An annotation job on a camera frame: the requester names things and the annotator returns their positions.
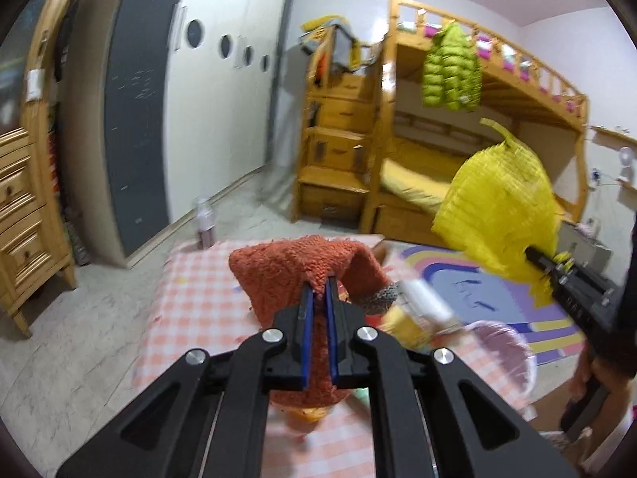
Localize wooden stair drawers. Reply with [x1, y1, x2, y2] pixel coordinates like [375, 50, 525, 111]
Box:
[293, 25, 384, 232]

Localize grey bedside table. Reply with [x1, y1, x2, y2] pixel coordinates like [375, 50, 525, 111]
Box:
[562, 223, 614, 280]

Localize green puffer jacket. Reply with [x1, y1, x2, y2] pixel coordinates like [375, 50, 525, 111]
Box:
[422, 20, 483, 113]

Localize white milk carton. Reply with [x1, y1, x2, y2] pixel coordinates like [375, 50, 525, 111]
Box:
[402, 279, 456, 332]

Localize white and grey wardrobe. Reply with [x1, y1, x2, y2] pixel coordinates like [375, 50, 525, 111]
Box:
[60, 0, 294, 267]

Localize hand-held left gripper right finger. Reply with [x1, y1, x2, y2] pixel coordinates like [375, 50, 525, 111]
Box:
[326, 276, 580, 478]

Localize pink checked tablecloth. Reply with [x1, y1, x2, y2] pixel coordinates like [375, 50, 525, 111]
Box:
[132, 234, 538, 478]

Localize wooden dresser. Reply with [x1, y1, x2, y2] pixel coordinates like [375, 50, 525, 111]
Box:
[0, 0, 95, 337]

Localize yellow bed sheet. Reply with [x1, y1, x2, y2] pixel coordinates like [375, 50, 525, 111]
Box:
[381, 152, 473, 215]

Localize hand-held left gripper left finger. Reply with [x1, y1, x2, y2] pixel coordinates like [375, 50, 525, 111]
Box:
[56, 286, 319, 478]

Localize person's right hand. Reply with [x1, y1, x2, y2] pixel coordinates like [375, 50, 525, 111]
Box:
[570, 353, 635, 439]

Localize yellow mesh bag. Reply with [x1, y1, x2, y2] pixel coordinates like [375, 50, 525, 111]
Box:
[430, 117, 565, 310]

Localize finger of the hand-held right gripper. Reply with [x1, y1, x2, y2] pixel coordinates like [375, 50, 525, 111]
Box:
[524, 245, 573, 284]

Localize orange fuzzy sock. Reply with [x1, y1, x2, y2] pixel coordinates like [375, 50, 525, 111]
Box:
[228, 235, 401, 411]

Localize wooden bunk bed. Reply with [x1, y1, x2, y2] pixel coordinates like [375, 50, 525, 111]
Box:
[365, 0, 590, 250]

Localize trash bin with pink liner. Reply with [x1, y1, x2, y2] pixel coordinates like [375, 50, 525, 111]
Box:
[448, 321, 538, 409]

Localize clear plastic bottle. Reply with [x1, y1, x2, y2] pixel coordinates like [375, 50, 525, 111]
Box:
[194, 196, 217, 250]

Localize yellow wrapper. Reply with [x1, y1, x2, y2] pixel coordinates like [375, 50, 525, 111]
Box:
[382, 308, 435, 350]

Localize wooden wall shelf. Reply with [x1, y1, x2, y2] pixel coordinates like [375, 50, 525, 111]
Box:
[590, 124, 637, 143]

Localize pastel striped oval rug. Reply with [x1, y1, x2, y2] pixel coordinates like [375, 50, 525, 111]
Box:
[378, 244, 588, 364]

